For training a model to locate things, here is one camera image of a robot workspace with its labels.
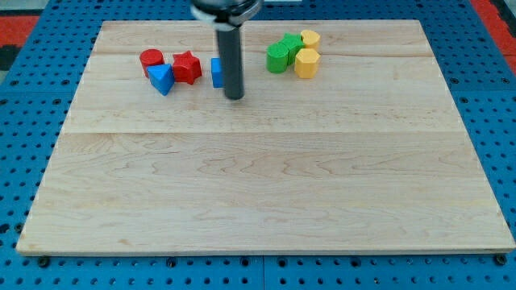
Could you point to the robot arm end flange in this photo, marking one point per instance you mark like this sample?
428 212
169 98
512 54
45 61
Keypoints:
225 15

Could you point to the red star block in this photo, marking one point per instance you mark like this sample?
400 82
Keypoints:
186 67

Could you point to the green star block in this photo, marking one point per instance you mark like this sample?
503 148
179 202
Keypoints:
294 44

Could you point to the yellow heart block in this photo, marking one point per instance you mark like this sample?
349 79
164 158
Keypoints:
311 39

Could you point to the green cylinder block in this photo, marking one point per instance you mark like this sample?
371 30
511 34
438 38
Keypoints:
277 58

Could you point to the blue cube block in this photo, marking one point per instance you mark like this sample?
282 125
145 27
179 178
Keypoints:
216 72

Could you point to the yellow hexagon block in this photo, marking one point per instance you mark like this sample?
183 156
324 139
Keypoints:
306 63

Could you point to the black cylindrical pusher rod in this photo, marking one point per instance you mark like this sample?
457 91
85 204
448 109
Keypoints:
230 54

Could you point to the light wooden board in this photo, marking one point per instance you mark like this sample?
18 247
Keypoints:
369 157

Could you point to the blue triangle block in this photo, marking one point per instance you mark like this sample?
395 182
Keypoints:
161 77

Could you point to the red cylinder block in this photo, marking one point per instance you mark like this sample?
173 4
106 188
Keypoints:
150 57

